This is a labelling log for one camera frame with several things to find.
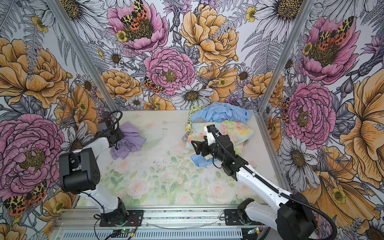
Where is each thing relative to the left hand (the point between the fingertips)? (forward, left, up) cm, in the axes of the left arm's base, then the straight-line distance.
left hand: (120, 137), depth 96 cm
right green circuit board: (-49, -74, -7) cm, 90 cm away
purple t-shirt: (-3, -7, -2) cm, 8 cm away
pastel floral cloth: (+3, -76, 0) cm, 76 cm away
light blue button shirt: (+22, -64, +1) cm, 67 cm away
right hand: (-14, -49, +13) cm, 53 cm away
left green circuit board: (-48, -15, -7) cm, 51 cm away
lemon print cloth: (+14, -43, -4) cm, 45 cm away
